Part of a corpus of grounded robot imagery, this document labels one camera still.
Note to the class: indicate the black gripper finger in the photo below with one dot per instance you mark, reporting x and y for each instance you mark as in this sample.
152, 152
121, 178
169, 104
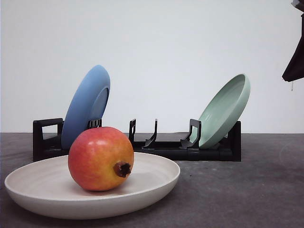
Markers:
295, 70

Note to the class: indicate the red pomegranate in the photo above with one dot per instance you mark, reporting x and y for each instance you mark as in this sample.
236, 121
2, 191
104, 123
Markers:
100, 158

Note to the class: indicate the white plate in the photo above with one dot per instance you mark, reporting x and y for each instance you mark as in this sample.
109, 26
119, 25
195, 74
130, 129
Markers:
47, 187

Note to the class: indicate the green plate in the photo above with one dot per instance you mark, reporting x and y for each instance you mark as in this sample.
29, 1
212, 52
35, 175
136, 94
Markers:
226, 106

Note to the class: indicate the blue plate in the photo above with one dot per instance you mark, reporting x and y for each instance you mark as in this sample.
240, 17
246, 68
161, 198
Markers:
89, 102

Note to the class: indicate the black plate rack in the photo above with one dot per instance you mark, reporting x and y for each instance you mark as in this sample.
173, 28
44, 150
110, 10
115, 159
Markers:
47, 143

